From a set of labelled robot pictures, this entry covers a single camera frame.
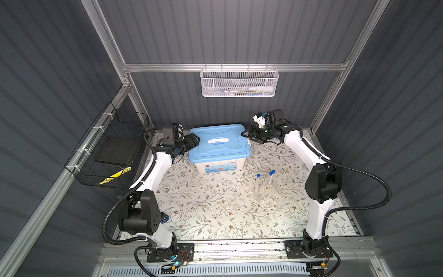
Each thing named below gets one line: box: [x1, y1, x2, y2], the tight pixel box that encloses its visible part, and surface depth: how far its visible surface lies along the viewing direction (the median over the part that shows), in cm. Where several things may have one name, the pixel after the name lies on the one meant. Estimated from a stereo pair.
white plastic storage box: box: [194, 159, 246, 174], surface depth 96 cm
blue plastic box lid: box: [188, 123, 253, 162], surface depth 93 cm
